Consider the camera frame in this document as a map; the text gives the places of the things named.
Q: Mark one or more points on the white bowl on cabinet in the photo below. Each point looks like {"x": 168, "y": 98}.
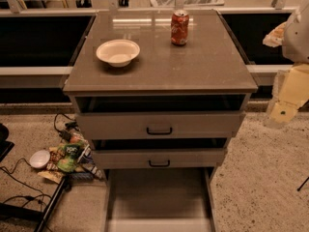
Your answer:
{"x": 118, "y": 53}

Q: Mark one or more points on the red soda can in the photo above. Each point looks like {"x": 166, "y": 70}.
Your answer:
{"x": 179, "y": 27}

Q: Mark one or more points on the grey drawer cabinet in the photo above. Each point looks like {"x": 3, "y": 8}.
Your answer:
{"x": 209, "y": 64}

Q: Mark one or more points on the black tripod leg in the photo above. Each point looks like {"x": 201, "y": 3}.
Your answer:
{"x": 304, "y": 182}

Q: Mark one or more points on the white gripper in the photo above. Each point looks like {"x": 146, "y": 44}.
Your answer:
{"x": 296, "y": 41}

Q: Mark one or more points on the grey drawer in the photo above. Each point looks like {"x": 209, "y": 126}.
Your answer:
{"x": 159, "y": 200}
{"x": 153, "y": 117}
{"x": 159, "y": 153}

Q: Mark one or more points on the yellow snack packet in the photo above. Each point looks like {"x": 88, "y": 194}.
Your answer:
{"x": 53, "y": 176}

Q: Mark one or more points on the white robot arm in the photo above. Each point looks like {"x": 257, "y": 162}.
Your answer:
{"x": 293, "y": 36}

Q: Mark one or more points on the black power adapter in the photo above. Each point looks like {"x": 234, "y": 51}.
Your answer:
{"x": 65, "y": 135}

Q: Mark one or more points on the white bowl on floor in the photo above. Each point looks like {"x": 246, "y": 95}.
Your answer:
{"x": 40, "y": 159}

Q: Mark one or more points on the green snack bag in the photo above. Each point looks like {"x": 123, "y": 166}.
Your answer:
{"x": 68, "y": 162}

